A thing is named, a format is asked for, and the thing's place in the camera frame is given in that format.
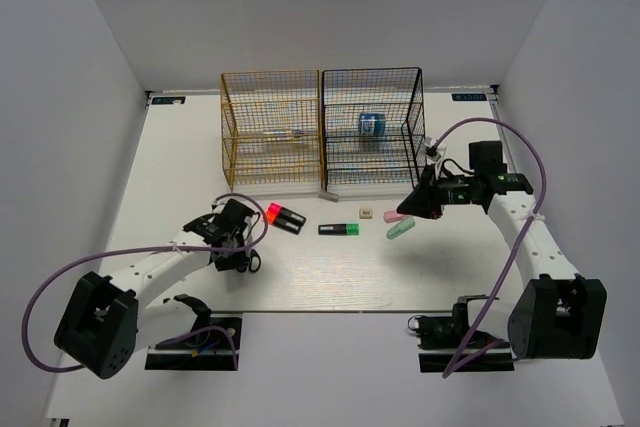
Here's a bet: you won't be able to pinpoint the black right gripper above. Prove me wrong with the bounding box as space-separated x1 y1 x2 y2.
397 163 479 219

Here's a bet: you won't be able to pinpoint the black handled scissors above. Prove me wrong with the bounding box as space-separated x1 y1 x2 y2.
247 250 262 273

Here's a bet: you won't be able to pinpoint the blue tape box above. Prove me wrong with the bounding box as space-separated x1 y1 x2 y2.
358 113 386 136

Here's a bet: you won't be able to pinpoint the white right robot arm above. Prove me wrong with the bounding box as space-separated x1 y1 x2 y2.
397 141 607 359

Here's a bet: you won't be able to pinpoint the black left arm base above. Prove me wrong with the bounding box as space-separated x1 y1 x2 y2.
144 315 243 372

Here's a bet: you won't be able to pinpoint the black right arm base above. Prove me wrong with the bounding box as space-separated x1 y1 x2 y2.
407 315 515 374

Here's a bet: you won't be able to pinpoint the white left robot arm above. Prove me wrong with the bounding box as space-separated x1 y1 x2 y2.
54 199 258 380

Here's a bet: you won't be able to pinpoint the green translucent highlighter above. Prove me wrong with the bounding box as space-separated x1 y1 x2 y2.
386 217 415 240

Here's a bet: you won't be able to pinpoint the pink translucent highlighter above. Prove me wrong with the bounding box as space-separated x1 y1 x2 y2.
383 210 408 223

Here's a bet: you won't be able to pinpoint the pink cap highlighter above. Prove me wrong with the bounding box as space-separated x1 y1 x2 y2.
267 203 306 226

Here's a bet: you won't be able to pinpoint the beige eraser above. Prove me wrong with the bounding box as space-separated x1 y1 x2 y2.
359 208 373 219

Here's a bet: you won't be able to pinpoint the orange cap highlighter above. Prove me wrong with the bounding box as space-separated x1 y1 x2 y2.
266 211 301 235

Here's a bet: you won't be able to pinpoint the green cap highlighter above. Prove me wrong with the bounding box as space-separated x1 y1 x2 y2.
317 223 359 236

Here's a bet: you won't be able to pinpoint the grey eraser block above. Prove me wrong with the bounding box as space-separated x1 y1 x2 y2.
318 190 339 202

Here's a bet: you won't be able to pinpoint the dark right table label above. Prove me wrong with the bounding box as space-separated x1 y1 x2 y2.
451 92 487 102

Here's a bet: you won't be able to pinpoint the dark table label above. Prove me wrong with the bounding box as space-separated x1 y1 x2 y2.
151 96 186 105
451 92 487 102

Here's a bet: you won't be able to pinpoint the dark left table label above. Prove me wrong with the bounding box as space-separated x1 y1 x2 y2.
151 96 186 105

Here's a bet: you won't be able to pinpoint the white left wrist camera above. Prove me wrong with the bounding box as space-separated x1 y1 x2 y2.
211 200 227 216

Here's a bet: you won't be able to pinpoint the black wire basket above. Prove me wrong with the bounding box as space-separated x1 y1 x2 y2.
320 67 426 189

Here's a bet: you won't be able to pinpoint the gold wire basket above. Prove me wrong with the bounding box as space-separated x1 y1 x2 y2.
220 69 324 193

